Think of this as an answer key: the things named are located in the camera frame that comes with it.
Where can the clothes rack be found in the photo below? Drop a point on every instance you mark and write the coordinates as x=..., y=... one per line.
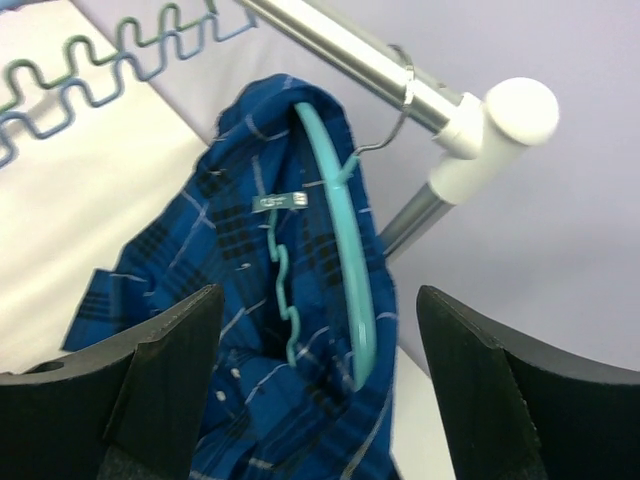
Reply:
x=480, y=136

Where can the blue plaid shirt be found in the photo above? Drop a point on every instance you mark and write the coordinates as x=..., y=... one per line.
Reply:
x=253, y=218

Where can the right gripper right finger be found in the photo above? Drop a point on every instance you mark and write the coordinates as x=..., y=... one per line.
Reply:
x=515, y=407

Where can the teal hanger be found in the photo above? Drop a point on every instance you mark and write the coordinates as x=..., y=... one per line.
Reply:
x=334, y=178

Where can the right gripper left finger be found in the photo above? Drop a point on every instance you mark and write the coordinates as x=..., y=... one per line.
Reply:
x=127, y=407

